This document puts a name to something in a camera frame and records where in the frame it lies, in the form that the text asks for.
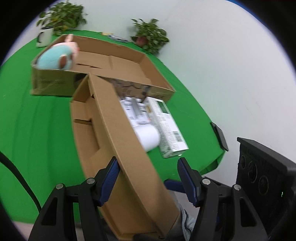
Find long brown cardboard box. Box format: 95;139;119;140
70;74;180;240

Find pig plush toy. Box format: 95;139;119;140
36;34;80;70

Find black phone on table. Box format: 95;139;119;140
210;122;229;152

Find green tablecloth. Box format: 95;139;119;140
1;31;224;203

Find white green product box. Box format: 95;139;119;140
144;97;189;158

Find white folding phone stand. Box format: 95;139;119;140
119;97;151;126

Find large open cardboard tray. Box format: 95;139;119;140
31;35;175;101

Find right potted green plant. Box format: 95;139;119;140
130;19;170;56

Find potted green plant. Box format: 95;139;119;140
130;19;170;56
36;1;87;36

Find white enamel mug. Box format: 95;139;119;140
36;27;54;48

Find small items on table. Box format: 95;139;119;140
101;32;129;43

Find left potted green plant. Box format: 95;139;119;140
36;1;87;36

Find black cable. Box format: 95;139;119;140
0;151;42;214

